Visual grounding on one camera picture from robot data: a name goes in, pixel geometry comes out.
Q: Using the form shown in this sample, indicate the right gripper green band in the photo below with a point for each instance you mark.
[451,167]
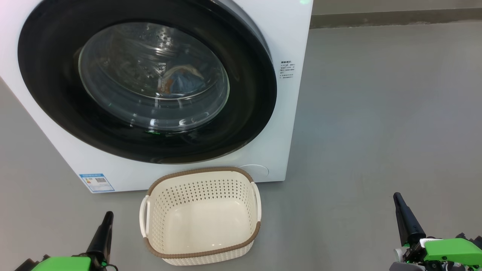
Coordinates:
[448,252]

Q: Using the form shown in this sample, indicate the dark round washing machine door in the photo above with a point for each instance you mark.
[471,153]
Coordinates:
[49,94]

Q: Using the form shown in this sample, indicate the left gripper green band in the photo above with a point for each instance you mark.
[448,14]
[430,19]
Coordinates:
[60,264]

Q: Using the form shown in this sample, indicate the round white filter cover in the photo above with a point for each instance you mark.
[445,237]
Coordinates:
[260,171]

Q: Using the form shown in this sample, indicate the perforated steel drum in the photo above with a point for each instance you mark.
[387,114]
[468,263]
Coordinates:
[124,56]

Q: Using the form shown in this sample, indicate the blue energy label sticker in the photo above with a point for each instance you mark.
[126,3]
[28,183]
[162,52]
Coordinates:
[96,182]

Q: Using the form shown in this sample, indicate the cream perforated laundry basket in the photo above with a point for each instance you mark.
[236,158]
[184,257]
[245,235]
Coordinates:
[203,226]

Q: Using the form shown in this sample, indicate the blue bear print garment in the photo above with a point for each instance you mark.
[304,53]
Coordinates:
[184,81]

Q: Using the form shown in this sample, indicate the white front-load washing machine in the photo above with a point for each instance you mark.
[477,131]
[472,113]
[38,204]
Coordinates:
[286,131]

